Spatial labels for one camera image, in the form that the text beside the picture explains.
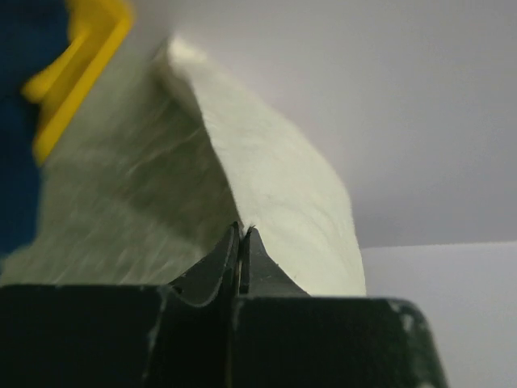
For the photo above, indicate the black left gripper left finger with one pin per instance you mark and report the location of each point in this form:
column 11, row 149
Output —
column 171, row 335

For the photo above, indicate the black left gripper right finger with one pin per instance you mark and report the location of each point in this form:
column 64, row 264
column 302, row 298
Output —
column 282, row 337

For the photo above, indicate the white t shirt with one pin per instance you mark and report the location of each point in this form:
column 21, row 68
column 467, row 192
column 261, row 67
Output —
column 167, row 152

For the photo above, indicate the yellow plastic bin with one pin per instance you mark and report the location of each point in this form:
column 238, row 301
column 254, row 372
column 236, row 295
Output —
column 96, row 30

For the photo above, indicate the blue t shirt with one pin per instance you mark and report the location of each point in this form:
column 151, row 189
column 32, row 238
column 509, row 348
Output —
column 33, row 36

